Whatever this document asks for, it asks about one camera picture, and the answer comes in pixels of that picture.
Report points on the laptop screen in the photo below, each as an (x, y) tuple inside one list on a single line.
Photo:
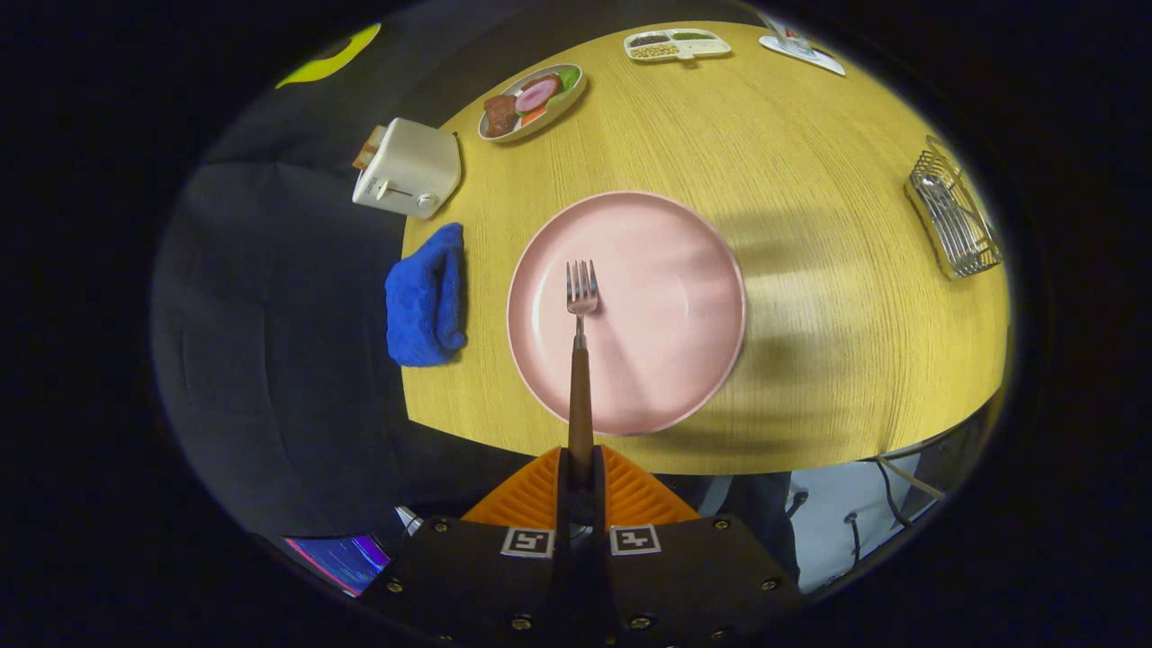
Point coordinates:
[(342, 560)]

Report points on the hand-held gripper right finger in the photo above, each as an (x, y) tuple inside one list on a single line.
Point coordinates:
[(596, 558)]

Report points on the pink ham slice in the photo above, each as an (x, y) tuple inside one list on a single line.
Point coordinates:
[(538, 93)]

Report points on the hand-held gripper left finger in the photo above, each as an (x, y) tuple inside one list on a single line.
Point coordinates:
[(567, 558)]

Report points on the green vegetable piece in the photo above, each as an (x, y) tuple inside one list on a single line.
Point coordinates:
[(569, 78)]

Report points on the orange carrot piece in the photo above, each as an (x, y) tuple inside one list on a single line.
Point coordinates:
[(533, 115)]

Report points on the white toaster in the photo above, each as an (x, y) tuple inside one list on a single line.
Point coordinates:
[(414, 171)]

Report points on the brown meat slice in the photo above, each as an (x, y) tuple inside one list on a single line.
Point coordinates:
[(500, 115)]

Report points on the brown toast slice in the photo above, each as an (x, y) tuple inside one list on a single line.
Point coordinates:
[(369, 148)]

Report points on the white divided bean dish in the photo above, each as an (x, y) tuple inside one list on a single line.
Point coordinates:
[(677, 47)]

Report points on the grey food plate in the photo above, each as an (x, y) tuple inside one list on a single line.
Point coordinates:
[(558, 108)]

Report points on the blue towel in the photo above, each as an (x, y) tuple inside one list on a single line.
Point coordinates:
[(423, 297)]

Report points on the white square coaster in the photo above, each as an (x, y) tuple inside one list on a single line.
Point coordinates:
[(814, 58)]

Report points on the white green-label bottle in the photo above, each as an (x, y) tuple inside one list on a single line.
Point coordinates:
[(792, 34)]

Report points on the pink round plate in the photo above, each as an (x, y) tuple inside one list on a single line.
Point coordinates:
[(666, 306)]

